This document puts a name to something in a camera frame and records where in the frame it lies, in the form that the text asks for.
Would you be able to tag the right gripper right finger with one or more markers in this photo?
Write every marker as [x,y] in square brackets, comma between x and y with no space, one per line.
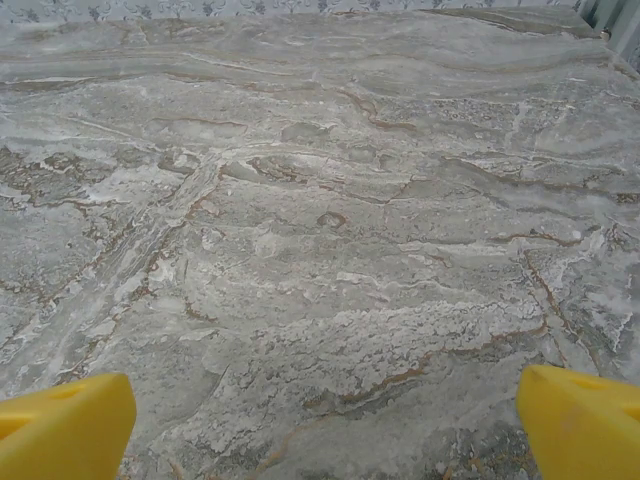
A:
[585,435]

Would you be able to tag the aluminium frame post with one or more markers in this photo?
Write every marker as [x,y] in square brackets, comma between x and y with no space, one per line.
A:
[615,20]

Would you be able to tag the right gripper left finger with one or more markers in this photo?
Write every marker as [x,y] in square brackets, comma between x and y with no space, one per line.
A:
[65,440]

